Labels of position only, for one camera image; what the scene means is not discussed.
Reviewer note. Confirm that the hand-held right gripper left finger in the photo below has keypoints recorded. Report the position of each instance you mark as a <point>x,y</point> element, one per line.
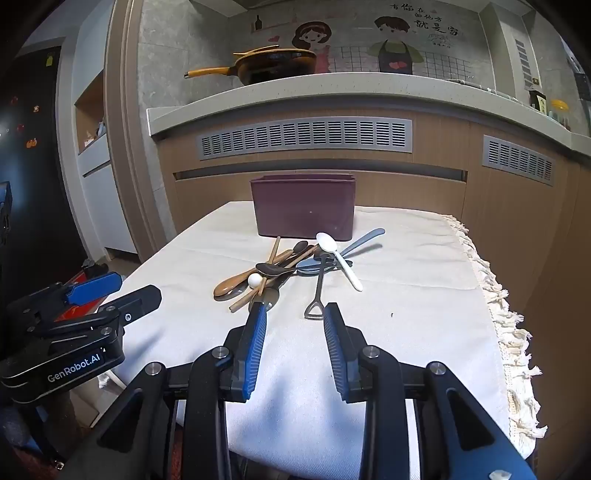
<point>256,344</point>

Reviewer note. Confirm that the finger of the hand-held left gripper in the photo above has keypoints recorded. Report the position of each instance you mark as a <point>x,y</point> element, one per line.
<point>138,300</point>
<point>92,286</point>

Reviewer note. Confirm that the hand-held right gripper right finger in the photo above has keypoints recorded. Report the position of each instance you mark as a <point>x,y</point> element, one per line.
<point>334,350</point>

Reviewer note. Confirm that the grey metal spoon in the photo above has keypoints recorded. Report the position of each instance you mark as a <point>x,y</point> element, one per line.
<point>267,302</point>

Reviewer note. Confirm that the white ball-headed wooden stick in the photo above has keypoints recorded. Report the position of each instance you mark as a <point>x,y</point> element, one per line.
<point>254,279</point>

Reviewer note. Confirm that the light wooden spoon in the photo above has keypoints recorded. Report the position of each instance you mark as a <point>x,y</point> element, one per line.
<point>225,287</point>

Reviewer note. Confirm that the purple plastic container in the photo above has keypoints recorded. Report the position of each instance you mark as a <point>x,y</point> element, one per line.
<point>302,207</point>

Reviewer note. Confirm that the white shelf cabinet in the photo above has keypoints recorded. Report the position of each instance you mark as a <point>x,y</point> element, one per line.
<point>99,198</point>

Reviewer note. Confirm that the white fringed tablecloth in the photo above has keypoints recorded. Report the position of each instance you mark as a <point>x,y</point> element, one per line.
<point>415,286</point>

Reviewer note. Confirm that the white plastic spoon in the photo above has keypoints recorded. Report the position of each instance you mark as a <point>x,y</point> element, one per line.
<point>327,242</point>

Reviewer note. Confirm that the black refrigerator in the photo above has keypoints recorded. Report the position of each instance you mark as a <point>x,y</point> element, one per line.
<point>32,194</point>

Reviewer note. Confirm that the light blue spoon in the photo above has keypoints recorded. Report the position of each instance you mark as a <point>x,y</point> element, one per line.
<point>364,239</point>

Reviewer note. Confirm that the orange fridge magnet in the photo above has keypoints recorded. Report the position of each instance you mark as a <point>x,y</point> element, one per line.
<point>30,143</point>

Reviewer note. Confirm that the wooden kitchen cabinet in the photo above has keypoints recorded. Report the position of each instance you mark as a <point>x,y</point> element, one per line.
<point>438,198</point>

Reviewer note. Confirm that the long grey vent grille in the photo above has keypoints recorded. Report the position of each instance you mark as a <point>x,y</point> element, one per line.
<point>304,137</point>

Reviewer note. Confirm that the grey stone countertop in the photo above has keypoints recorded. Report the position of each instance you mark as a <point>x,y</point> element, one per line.
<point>323,94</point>

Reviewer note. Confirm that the short grey vent grille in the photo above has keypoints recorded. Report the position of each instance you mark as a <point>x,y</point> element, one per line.
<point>518,160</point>

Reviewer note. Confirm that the yellow frying pan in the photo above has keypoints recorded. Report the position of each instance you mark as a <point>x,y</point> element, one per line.
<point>277,62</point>

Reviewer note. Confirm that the dark labelled bottle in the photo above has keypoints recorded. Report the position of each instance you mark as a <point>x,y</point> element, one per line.
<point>538,100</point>

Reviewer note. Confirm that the yellow-capped bottle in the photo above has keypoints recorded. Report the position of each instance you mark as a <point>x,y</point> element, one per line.
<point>559,113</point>

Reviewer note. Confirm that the cartoon wall sticker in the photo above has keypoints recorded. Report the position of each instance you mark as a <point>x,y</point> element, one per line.
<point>392,44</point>

